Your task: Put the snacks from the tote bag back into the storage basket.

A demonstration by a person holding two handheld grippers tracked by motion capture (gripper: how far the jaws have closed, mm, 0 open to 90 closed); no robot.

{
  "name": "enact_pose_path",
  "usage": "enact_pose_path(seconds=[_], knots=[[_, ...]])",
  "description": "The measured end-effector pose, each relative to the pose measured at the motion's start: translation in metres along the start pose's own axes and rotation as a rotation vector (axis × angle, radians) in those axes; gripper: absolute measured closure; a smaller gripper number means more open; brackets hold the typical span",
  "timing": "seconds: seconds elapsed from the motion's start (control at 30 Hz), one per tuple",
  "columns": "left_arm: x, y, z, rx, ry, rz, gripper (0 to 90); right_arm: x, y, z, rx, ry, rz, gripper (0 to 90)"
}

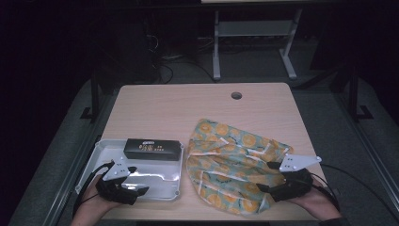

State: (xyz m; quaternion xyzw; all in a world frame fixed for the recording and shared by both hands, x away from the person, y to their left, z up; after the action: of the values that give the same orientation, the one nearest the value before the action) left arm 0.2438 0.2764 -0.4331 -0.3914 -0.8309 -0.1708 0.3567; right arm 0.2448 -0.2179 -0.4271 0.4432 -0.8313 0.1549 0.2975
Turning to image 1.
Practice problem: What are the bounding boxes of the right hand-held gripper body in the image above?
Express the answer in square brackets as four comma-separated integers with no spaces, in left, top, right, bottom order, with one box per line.
[270,153,323,202]

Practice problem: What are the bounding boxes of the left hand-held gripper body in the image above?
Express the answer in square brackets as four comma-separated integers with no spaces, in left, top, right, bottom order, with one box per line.
[95,156,139,206]

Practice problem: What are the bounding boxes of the white plastic tray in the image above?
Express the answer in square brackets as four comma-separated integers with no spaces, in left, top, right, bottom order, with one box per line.
[74,138,185,202]

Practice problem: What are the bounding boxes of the long black box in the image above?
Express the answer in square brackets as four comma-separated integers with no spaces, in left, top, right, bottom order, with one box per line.
[122,137,184,162]

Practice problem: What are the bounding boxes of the orange-print cloth tote bag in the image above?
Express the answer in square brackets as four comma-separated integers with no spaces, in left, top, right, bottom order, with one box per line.
[185,118,295,217]

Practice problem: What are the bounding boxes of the person's left hand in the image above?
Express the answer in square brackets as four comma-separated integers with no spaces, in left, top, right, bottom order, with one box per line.
[81,176,122,218]

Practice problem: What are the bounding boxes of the person's right hand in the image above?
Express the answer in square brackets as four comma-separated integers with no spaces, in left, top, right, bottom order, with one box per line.
[288,185,342,221]

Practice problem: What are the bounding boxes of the black metal stand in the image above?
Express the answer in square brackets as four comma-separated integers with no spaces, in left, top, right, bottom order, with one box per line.
[79,70,102,123]
[347,62,375,122]

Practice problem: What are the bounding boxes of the left hand-held gripper cable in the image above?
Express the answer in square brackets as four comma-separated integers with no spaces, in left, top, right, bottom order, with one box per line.
[72,160,116,218]

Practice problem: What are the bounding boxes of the hand-held gripper cable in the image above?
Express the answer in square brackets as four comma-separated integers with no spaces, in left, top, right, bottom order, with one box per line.
[309,163,399,220]
[72,160,116,218]

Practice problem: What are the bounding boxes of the grey metal rail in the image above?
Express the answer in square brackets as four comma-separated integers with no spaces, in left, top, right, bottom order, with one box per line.
[41,135,103,226]
[332,93,399,210]

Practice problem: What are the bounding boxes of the right hand-held gripper cable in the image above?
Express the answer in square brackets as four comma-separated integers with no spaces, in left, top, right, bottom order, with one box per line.
[309,163,399,220]

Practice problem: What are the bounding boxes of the black floor cables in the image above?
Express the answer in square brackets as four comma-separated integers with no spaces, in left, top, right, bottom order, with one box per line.
[144,33,218,85]

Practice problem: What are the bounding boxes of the white metal desk frame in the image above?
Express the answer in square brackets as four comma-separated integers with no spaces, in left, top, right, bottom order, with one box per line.
[200,0,334,81]

